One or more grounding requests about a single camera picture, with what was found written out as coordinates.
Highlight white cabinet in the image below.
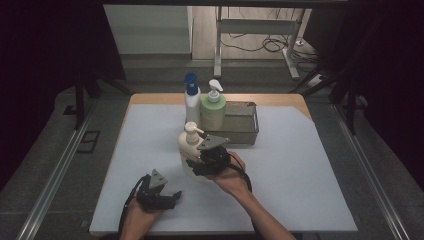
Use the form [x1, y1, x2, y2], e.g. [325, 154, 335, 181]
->
[102, 4, 195, 56]

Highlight white table mat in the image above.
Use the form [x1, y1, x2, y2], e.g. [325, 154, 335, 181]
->
[88, 103, 359, 234]

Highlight black floor cables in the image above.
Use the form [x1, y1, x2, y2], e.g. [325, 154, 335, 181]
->
[219, 6, 322, 73]

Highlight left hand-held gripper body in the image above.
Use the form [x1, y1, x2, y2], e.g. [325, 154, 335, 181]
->
[135, 168, 169, 212]

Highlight person's left hand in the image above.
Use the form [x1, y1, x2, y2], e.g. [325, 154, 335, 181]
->
[124, 199, 165, 234]

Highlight person's right hand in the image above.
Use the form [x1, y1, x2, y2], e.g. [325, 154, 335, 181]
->
[207, 151, 253, 201]

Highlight metal mesh basket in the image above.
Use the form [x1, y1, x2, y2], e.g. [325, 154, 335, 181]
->
[184, 100, 260, 146]

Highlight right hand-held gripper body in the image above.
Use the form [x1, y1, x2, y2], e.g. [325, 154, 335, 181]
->
[196, 133, 232, 176]

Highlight black metal stand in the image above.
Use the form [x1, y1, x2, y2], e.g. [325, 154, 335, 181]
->
[287, 16, 368, 136]
[62, 66, 135, 131]

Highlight cream pump bottle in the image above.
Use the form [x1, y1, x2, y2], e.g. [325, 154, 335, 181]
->
[176, 121, 210, 183]

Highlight left hand-held gripper cable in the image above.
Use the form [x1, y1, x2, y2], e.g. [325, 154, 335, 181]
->
[117, 174, 152, 238]

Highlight white bottle with blue cap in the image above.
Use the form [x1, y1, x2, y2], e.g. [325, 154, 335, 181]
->
[183, 71, 202, 128]

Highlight green pump bottle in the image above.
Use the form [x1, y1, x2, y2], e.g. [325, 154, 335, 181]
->
[199, 78, 227, 132]

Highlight white desk frame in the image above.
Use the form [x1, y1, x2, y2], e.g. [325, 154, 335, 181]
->
[212, 5, 302, 81]

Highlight dark curtain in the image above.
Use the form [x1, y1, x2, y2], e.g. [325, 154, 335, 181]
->
[0, 0, 127, 192]
[302, 0, 424, 192]

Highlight hand-held gripper cable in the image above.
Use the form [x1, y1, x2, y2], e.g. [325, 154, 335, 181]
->
[226, 153, 254, 195]
[117, 174, 152, 238]

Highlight right hand-held gripper cable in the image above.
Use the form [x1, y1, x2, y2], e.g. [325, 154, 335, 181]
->
[226, 153, 254, 195]

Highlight aluminium rail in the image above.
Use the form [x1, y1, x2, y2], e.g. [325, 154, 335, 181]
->
[331, 102, 412, 240]
[15, 99, 98, 240]

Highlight white power strip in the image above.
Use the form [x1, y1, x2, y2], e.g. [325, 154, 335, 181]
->
[306, 73, 326, 89]

